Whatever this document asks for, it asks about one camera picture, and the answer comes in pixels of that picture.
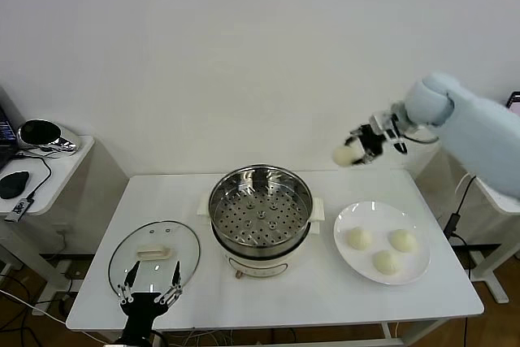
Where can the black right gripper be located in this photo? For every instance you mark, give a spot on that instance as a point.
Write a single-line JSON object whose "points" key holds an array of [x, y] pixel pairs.
{"points": [[373, 141]]}

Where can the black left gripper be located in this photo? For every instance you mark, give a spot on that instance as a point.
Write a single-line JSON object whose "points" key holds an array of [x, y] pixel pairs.
{"points": [[142, 308]]}

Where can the white steamed baozi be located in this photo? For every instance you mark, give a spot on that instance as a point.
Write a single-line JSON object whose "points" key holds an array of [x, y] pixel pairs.
{"points": [[358, 238], [387, 262], [403, 240], [343, 156]]}

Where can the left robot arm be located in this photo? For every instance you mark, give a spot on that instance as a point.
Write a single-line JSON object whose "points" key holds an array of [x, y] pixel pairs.
{"points": [[122, 343]]}

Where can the perforated steel steamer basket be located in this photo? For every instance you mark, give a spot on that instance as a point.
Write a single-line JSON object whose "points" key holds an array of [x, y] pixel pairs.
{"points": [[243, 217]]}

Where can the white round plate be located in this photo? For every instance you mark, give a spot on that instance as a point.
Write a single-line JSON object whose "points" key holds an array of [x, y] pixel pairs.
{"points": [[365, 213]]}

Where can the white side table with label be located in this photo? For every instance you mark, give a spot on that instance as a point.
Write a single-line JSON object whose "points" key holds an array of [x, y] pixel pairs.
{"points": [[436, 184]]}

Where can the white side table with mouse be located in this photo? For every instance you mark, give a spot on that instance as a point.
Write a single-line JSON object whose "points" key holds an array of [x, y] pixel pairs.
{"points": [[61, 176]]}

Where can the grey usb hub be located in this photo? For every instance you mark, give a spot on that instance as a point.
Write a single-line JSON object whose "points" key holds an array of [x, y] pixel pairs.
{"points": [[18, 209]]}

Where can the black flat bar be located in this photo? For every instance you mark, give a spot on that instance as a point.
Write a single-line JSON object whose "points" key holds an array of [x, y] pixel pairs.
{"points": [[479, 250]]}

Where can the black computer mouse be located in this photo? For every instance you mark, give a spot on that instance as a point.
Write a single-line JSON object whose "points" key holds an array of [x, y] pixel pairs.
{"points": [[14, 184]]}

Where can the silver black headset device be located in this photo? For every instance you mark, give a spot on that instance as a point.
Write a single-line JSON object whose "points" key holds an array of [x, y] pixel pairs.
{"points": [[38, 133]]}

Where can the dark laptop with code screen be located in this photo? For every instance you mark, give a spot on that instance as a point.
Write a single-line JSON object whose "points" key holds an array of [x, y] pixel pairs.
{"points": [[5, 131]]}

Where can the grey laptop with camera views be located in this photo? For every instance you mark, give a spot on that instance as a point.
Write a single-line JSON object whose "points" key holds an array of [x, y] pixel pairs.
{"points": [[515, 103]]}

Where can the white table frame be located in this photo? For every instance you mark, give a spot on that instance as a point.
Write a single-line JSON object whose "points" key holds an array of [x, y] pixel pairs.
{"points": [[390, 330]]}

